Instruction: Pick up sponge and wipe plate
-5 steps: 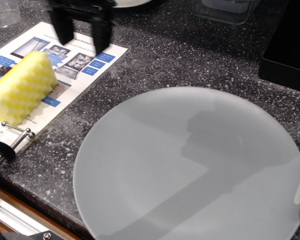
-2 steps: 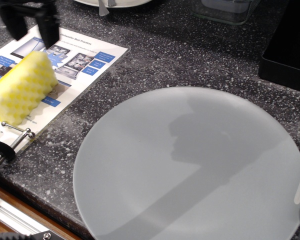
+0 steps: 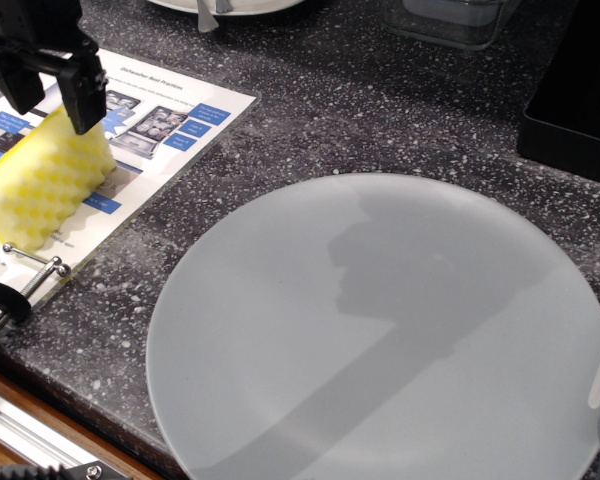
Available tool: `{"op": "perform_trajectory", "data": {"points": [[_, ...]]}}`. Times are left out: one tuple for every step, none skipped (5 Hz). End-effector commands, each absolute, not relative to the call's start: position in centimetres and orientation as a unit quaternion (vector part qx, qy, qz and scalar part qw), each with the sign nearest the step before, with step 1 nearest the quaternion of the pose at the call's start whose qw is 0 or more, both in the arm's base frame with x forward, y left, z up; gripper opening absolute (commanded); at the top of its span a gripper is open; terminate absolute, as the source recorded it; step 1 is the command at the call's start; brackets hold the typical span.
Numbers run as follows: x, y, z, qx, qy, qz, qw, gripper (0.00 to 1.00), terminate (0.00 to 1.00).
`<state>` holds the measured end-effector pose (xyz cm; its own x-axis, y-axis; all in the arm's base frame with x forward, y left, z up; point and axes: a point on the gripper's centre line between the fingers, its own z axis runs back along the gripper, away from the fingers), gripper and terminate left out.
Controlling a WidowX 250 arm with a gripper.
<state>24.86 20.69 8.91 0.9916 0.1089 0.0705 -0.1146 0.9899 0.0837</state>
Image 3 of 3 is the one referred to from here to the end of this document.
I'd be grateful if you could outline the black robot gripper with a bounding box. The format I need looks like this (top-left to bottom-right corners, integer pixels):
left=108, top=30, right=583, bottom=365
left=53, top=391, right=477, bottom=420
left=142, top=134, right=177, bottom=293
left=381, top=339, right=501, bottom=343
left=0, top=1, right=107, bottom=135

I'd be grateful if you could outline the yellow textured sponge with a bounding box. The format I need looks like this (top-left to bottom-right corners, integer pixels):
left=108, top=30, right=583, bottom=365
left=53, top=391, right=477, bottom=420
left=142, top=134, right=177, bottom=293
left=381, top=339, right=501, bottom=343
left=0, top=106, right=116, bottom=251

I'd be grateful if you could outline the white plate at back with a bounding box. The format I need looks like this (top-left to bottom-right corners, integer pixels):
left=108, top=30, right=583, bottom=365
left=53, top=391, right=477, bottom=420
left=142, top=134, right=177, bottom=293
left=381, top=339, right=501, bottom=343
left=150, top=0, right=303, bottom=16

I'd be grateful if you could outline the round grey plate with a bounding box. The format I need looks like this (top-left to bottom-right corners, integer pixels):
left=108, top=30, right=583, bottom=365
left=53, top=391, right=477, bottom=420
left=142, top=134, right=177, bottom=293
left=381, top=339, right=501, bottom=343
left=146, top=174, right=600, bottom=479

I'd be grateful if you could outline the laminated dishwasher instruction sheet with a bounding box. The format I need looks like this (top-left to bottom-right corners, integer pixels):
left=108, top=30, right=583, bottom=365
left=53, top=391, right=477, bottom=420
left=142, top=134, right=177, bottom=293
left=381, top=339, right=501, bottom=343
left=0, top=50, right=260, bottom=290

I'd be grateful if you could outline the black metal screw clamp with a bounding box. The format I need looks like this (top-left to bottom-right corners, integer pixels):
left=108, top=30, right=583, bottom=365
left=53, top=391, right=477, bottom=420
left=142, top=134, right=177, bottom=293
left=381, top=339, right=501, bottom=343
left=0, top=243, right=72, bottom=334

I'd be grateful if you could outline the wooden table edge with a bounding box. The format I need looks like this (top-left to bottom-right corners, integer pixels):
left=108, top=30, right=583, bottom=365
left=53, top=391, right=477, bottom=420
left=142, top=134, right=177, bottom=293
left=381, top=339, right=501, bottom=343
left=0, top=373, right=161, bottom=479

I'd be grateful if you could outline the clear glass food container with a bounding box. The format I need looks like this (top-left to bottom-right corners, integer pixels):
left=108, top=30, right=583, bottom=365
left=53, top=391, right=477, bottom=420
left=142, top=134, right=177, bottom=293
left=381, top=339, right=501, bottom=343
left=380, top=0, right=521, bottom=51

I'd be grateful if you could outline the black plastic tray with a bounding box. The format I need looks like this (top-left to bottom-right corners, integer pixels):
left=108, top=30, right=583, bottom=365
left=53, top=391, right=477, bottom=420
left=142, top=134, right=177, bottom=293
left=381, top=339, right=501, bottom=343
left=517, top=1, right=600, bottom=182

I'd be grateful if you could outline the aluminium extrusion rail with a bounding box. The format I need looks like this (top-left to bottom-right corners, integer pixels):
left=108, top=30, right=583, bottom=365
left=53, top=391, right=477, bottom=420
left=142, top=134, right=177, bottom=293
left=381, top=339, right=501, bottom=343
left=0, top=396, right=130, bottom=479

